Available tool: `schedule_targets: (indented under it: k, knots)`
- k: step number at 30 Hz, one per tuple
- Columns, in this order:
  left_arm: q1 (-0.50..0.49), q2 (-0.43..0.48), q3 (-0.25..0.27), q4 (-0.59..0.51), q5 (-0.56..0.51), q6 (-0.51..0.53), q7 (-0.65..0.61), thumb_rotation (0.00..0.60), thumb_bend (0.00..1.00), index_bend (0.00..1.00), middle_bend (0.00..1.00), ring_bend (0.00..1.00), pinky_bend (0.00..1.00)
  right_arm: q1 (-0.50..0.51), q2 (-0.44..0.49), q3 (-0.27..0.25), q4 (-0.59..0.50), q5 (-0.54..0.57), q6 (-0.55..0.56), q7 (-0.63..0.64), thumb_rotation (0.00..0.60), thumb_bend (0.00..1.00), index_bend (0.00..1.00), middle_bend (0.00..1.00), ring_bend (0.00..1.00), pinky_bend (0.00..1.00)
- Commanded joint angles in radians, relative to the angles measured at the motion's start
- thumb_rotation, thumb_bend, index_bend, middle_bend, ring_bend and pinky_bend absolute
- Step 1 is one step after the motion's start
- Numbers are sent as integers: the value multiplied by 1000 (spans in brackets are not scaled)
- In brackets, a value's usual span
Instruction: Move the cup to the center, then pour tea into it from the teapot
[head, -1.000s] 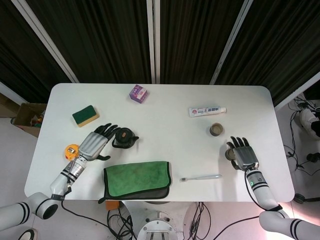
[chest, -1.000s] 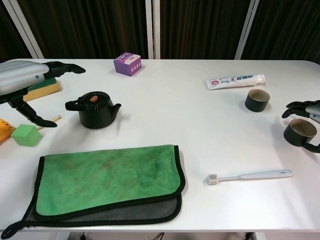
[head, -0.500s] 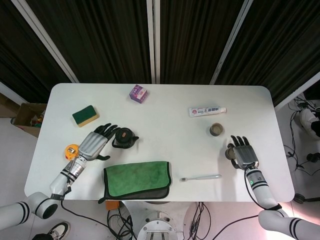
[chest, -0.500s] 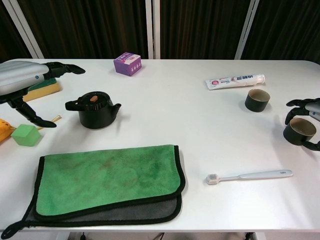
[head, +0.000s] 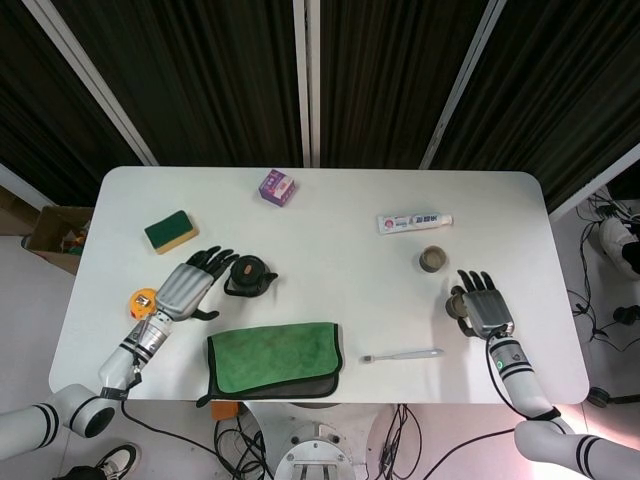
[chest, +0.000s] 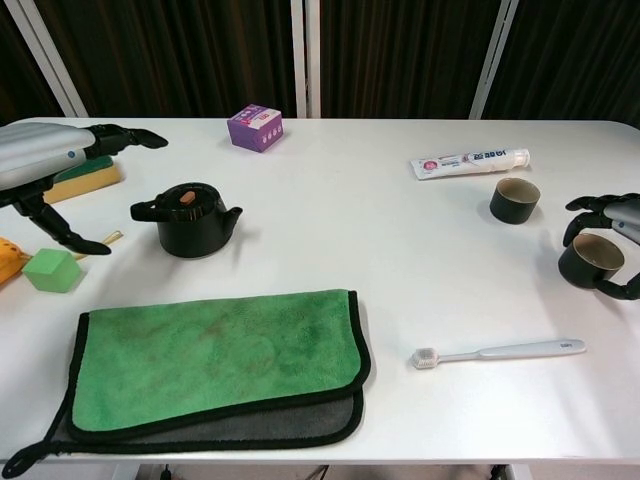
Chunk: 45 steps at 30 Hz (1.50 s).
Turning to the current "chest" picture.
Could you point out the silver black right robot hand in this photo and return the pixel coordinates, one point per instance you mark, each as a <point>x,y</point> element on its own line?
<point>625,215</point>

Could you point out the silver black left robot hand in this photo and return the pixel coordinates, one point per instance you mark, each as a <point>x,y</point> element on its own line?
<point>35,155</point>

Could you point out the small brown cup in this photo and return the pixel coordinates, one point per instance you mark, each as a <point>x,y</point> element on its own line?
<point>575,272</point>
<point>510,212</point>

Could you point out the black teapot with lid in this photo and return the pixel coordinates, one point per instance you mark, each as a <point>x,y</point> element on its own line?
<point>190,235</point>

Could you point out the green yellow scouring sponge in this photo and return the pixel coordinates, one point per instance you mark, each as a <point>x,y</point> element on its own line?
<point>95,179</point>

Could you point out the black pleated curtain panel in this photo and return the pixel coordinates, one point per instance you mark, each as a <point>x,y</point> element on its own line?
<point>575,60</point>
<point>20,75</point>
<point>175,55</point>
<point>400,55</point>

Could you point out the yellow tape measure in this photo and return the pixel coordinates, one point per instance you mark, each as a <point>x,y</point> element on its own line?
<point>7,257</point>

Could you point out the green foam cube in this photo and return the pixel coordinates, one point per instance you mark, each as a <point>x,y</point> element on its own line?
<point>50,272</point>

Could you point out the pale grey toothbrush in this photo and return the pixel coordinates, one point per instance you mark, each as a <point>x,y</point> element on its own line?
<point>525,349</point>

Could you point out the white toothpaste tube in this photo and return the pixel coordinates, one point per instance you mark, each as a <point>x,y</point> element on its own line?
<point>460,162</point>

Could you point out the small purple carton box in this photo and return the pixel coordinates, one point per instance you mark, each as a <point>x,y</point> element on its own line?
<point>252,130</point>

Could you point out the green grey microfibre towel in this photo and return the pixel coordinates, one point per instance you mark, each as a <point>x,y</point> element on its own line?
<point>215,355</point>

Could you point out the white slanted frame post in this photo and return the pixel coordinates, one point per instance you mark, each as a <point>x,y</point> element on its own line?
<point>50,65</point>
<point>492,60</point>

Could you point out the white upright frame post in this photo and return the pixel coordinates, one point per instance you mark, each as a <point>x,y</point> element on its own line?
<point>314,60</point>
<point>298,60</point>

